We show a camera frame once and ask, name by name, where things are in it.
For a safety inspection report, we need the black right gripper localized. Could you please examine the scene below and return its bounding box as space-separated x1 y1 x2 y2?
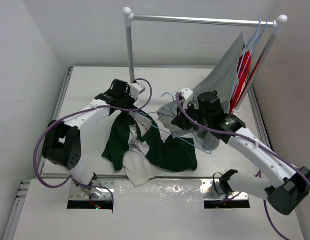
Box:
172 99 212 131

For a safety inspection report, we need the light blue wire hanger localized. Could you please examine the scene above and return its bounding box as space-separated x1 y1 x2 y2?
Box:
147 92 212 155

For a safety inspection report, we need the white and green t-shirt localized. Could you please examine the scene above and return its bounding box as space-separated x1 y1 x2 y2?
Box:
102 111 198 187

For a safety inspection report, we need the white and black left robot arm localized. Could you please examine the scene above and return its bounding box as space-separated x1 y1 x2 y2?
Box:
41 79 146 186

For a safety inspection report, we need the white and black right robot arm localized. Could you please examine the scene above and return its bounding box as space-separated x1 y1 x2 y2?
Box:
171 88 310 216

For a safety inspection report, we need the grey t-shirt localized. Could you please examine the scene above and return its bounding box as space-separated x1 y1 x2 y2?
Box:
171 33 245 151

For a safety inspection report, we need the red t-shirt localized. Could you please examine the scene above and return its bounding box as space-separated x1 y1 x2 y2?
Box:
229 57 252 114

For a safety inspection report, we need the light blue hanger with red shirt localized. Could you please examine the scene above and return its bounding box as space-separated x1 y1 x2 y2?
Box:
231 20 266 105

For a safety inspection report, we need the light blue hanger with grey shirt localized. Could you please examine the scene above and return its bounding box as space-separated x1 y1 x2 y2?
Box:
237 20 263 79

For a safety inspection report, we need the white and silver clothes rack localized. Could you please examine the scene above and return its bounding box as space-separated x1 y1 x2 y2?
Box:
123 7 288 112

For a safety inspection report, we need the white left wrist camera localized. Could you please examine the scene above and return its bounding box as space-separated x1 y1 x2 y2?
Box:
129 82 146 100

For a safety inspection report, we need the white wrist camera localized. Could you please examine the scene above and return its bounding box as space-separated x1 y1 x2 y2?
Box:
129 82 146 100
176 87 194 104

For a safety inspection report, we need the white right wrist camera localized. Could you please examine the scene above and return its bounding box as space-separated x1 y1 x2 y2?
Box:
176 87 194 104

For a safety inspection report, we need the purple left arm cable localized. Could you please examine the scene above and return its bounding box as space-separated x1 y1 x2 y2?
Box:
32 78 153 208

